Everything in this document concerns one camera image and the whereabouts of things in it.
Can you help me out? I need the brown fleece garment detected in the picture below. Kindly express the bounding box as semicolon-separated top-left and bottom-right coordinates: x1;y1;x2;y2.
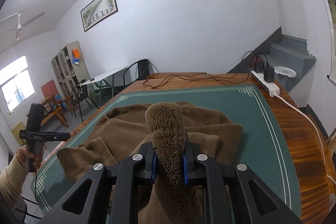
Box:
57;102;243;223

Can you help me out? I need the cream left sleeve forearm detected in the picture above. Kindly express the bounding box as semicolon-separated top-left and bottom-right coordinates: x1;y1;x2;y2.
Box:
0;155;28;210

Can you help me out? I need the white folding table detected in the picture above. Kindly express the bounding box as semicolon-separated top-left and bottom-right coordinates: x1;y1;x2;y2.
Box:
80;66;127;107

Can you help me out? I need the person left hand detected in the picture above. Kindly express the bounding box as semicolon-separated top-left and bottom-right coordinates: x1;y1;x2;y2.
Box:
15;146;45;169

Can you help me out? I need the left black tracker box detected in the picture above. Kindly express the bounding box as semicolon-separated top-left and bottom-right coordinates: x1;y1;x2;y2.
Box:
26;103;46;132

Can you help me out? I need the wooden bench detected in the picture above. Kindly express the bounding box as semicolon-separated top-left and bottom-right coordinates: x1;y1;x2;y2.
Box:
40;96;69;127

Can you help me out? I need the green table mat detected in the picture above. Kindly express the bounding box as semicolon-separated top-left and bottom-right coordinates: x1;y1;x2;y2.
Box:
31;84;301;215

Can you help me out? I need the grey storage cabinet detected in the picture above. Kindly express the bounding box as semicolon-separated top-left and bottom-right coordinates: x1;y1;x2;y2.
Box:
51;41;90;97

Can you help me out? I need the white power strip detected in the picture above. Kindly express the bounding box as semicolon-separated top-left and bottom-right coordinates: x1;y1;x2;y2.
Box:
251;71;280;98

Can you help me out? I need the black metal chair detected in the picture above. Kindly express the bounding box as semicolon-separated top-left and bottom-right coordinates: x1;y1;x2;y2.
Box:
122;59;158;88

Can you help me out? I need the black power adapter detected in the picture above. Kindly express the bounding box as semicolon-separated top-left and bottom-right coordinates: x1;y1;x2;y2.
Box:
254;53;264;73
263;67;274;83

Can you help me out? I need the white plate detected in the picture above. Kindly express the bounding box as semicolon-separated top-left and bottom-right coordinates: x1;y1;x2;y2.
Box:
274;66;297;78

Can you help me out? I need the framed landscape picture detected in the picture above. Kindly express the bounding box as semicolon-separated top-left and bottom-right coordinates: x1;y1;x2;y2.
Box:
80;0;118;32

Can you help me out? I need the red board on wall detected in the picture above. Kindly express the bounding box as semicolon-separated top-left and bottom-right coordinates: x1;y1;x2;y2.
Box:
41;80;59;98

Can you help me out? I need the black cable on table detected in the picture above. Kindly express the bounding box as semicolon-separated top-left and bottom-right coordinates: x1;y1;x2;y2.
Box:
142;72;253;89

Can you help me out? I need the white power cord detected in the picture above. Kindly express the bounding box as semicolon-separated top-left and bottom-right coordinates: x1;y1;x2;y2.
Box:
274;93;336;185

